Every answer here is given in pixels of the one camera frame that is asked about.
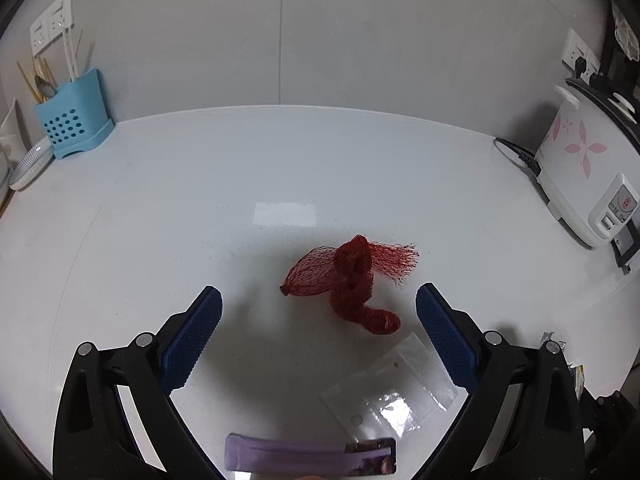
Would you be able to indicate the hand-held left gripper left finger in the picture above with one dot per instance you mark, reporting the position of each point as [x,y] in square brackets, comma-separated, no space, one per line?
[192,340]

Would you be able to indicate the dark shelf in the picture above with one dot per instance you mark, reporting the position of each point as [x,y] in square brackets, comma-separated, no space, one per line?
[625,30]

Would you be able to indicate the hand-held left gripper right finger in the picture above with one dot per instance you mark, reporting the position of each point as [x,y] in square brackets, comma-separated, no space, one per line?
[447,340]

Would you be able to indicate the red mesh net bag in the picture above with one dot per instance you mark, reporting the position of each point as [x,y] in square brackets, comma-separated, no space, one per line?
[350,280]

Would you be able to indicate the clear plastic packet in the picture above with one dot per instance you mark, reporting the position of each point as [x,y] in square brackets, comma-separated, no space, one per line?
[390,390]

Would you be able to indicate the white wall power strip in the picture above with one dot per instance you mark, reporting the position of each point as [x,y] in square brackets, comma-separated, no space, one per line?
[580,52]

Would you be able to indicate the white wall socket panel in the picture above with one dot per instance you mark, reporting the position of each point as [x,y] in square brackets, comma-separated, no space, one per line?
[50,20]

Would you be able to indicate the white floral rice cooker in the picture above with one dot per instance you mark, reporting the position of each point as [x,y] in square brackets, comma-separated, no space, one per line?
[580,170]

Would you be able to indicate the metal spoon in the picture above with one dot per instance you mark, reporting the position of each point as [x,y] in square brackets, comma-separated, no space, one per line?
[47,87]

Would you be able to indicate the blue utensil holder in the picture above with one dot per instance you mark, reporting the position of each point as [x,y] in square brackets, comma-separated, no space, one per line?
[75,115]

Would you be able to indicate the purple stick packet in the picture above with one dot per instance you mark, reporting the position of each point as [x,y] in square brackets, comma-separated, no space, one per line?
[300,455]

